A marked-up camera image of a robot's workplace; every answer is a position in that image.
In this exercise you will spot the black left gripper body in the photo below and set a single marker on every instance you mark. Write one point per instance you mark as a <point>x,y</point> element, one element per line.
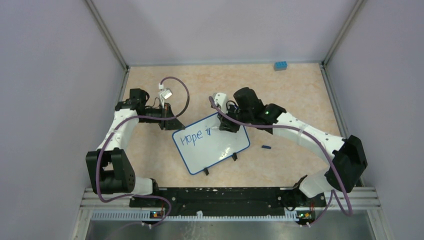
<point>165,112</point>

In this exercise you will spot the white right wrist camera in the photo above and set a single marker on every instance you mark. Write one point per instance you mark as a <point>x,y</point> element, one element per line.
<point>220,99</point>

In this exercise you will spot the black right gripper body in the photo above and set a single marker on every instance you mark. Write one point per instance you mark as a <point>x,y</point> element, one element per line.
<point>233,126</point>

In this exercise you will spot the blue framed whiteboard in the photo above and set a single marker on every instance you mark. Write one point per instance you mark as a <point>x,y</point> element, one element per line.
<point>201,147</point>

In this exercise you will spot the blue toy brick block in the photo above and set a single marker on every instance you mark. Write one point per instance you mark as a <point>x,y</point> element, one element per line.
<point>280,66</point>

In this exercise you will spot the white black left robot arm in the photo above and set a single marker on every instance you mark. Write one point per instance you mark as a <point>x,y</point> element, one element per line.
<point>109,168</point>

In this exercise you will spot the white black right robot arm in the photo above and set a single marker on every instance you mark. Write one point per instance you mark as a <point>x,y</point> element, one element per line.
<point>345,157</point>

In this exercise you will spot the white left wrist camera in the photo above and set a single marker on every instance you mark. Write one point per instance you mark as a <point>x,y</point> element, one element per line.
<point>164,92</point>

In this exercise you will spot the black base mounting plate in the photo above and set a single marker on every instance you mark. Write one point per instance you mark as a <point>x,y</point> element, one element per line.
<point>229,201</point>

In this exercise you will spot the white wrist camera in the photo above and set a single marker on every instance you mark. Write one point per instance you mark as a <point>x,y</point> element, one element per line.
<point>164,92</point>
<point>220,99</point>

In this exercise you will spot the white cable duct rail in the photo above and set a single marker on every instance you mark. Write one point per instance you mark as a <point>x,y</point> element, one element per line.
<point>148,216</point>

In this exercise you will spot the black whiteboard foot clip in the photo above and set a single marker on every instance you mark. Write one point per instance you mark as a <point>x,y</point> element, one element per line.
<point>206,171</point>
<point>234,156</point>

